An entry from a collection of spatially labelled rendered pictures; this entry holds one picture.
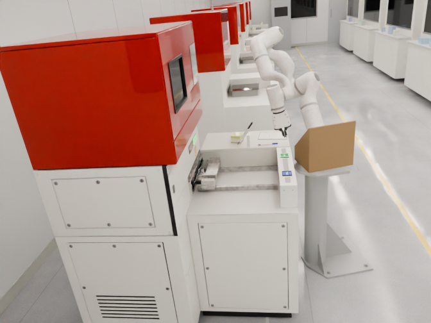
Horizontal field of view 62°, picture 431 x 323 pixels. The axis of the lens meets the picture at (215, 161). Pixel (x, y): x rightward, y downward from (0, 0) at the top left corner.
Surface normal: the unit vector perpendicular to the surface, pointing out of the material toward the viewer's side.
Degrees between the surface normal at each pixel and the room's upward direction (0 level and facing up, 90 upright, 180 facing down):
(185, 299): 90
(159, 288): 90
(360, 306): 0
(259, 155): 90
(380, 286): 0
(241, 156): 90
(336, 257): 0
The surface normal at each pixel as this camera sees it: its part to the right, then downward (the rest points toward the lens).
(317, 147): 0.20, 0.38
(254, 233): -0.12, 0.41
